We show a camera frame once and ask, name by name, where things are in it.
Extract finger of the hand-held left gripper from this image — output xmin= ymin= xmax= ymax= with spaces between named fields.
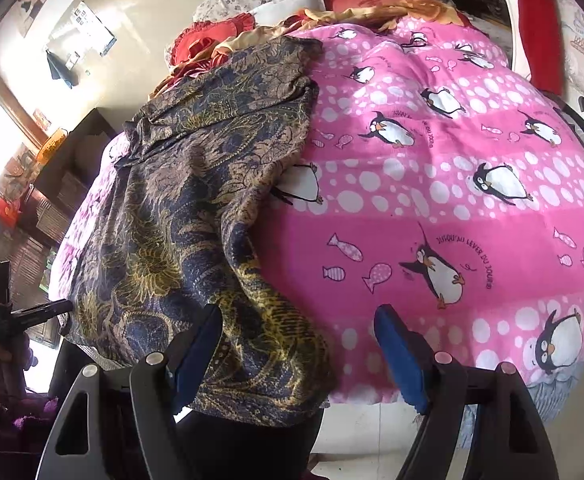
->
xmin=0 ymin=261 xmax=13 ymax=323
xmin=9 ymin=298 xmax=74 ymax=329

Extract wall calendar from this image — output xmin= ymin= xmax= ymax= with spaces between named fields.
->
xmin=72 ymin=1 xmax=119 ymax=57

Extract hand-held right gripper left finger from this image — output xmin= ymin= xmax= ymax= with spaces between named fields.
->
xmin=34 ymin=304 xmax=223 ymax=480

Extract person's black trouser legs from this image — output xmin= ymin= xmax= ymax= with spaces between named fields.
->
xmin=172 ymin=399 xmax=324 ymax=480

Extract orange basket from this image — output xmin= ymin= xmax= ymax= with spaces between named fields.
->
xmin=36 ymin=129 xmax=69 ymax=164

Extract white carved furniture frame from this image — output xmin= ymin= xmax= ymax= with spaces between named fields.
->
xmin=487 ymin=0 xmax=584 ymax=116

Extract grey floral bed sheet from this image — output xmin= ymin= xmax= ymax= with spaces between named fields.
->
xmin=458 ymin=360 xmax=584 ymax=453

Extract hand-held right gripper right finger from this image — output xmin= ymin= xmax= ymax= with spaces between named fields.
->
xmin=374 ymin=304 xmax=560 ymax=480

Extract person's left forearm purple sleeve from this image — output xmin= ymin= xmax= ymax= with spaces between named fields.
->
xmin=0 ymin=387 xmax=65 ymax=480

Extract person's left hand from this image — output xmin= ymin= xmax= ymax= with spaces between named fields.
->
xmin=0 ymin=337 xmax=40 ymax=397

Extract white pillow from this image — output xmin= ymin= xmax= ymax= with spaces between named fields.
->
xmin=248 ymin=0 xmax=326 ymax=27

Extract brown black patterned garment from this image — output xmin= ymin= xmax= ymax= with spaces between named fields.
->
xmin=64 ymin=35 xmax=338 ymax=428

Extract orange fleece blanket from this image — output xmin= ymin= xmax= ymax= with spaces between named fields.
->
xmin=149 ymin=0 xmax=468 ymax=97

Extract pink penguin print blanket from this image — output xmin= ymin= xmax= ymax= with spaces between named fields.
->
xmin=47 ymin=20 xmax=584 ymax=411

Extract dark wooden desk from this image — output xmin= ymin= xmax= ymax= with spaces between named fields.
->
xmin=0 ymin=107 xmax=119 ymax=353

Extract wall poster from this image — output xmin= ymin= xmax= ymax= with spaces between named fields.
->
xmin=16 ymin=0 xmax=59 ymax=38

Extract red knitted sweater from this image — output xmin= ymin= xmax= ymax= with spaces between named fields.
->
xmin=516 ymin=0 xmax=568 ymax=93

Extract dark hanging cloth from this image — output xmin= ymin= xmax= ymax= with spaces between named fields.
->
xmin=46 ymin=49 xmax=79 ymax=84

